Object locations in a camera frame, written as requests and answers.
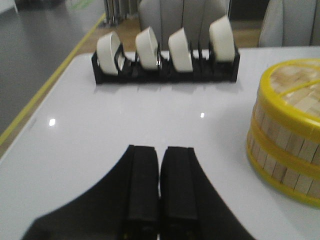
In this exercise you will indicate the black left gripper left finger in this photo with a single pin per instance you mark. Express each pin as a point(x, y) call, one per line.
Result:
point(123, 205)

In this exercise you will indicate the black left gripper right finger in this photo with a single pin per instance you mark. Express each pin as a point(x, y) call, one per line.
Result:
point(191, 208)

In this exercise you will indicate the yellow woven bamboo steamer lid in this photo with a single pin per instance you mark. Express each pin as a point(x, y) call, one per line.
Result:
point(289, 92)

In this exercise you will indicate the bamboo steamer drawer yellow rims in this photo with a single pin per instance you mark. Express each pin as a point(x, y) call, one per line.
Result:
point(289, 175)

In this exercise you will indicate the black bowl rack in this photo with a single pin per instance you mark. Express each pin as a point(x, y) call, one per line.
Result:
point(204, 70)

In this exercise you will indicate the white ceramic bowl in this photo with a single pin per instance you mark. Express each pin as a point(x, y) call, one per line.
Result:
point(180, 54)
point(222, 40)
point(147, 49)
point(106, 49)

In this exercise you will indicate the grey chair left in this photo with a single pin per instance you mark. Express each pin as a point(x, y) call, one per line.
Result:
point(166, 17)

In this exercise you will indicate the grey chair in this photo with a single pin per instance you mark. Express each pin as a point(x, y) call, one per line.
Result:
point(289, 23)
point(166, 17)

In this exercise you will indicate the grey chair right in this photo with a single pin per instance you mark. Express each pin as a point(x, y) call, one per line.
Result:
point(289, 23)

